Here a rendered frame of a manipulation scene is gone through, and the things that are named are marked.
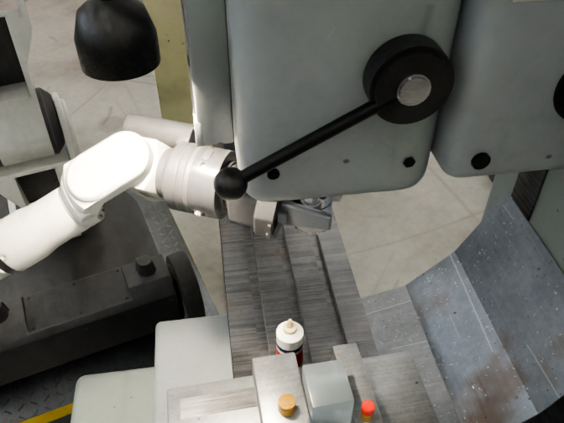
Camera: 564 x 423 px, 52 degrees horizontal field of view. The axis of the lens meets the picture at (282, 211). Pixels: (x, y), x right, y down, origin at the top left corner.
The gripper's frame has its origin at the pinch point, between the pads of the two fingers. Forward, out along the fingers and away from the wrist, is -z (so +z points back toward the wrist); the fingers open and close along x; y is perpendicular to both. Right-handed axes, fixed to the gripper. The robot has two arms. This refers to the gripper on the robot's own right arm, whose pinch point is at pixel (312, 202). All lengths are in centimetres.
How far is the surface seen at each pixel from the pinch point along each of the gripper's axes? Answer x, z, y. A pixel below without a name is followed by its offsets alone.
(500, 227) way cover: 25.4, -26.5, 19.5
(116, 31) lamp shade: -12.0, 14.9, -24.8
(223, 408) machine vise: -15.8, 6.9, 24.8
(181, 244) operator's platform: 63, 55, 84
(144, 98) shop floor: 200, 144, 125
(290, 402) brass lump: -15.7, -2.2, 19.0
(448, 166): -5.8, -14.1, -12.9
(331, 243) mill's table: 25.6, 1.5, 31.8
